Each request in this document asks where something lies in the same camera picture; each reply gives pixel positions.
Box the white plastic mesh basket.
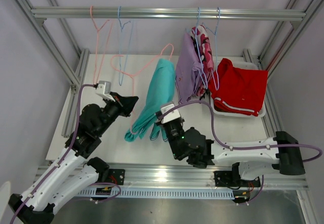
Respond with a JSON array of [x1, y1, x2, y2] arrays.
[[209, 60, 267, 120]]

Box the teal trousers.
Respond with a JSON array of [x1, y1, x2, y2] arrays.
[[125, 59, 176, 142]]

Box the aluminium frame post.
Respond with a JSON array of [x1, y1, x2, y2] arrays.
[[242, 0, 324, 144], [14, 0, 90, 138]]

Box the red trousers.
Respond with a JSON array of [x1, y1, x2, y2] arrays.
[[211, 58, 269, 117]]

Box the empty light blue hanger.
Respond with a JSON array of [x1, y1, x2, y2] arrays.
[[206, 7, 221, 91]]

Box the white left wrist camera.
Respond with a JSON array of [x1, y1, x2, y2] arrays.
[[96, 80, 115, 102]]

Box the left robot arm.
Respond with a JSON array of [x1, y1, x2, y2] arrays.
[[8, 93, 139, 223]]

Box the right aluminium frame post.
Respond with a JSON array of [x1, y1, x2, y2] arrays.
[[242, 0, 324, 144]]

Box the pink wire hanger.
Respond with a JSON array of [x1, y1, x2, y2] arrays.
[[90, 6, 114, 84]]

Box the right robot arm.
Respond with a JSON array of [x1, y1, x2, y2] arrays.
[[155, 113, 305, 186]]

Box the pink hanger with teal trousers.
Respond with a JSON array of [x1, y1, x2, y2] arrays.
[[110, 43, 174, 128]]

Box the white slotted cable duct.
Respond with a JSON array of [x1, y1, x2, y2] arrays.
[[76, 187, 234, 200]]

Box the light blue hanger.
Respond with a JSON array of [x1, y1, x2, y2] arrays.
[[206, 7, 221, 91], [117, 6, 134, 86]]

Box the purple trousers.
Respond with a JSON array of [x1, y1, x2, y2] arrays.
[[176, 33, 196, 104]]

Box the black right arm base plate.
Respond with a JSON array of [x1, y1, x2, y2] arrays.
[[214, 171, 261, 190]]

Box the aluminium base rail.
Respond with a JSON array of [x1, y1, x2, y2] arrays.
[[32, 161, 310, 191]]

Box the blue hanger with purple trousers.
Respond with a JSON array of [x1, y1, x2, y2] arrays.
[[185, 7, 210, 88]]

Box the left aluminium frame post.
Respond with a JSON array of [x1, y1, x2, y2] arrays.
[[14, 0, 90, 138]]

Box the aluminium hanging rail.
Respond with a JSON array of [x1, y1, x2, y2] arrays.
[[31, 6, 306, 22]]

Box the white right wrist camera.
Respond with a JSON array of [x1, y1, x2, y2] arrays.
[[160, 102, 181, 124]]

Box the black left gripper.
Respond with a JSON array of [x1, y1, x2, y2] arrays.
[[96, 92, 138, 137]]

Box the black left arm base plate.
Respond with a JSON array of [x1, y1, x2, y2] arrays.
[[106, 169, 126, 186]]

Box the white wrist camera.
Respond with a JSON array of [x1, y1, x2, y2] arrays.
[[160, 102, 181, 124], [96, 80, 115, 102]]

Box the pink floral trousers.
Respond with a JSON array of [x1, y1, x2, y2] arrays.
[[190, 25, 214, 97]]

